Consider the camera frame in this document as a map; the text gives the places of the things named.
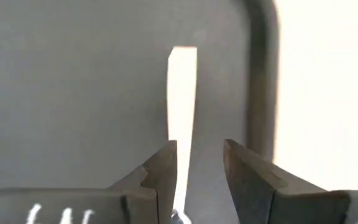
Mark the black rectangular serving tray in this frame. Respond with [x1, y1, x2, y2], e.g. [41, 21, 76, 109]
[0, 0, 281, 224]

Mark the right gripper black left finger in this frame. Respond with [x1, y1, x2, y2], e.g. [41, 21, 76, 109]
[0, 139, 178, 224]

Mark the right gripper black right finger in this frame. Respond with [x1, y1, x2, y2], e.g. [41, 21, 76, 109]
[223, 139, 358, 224]

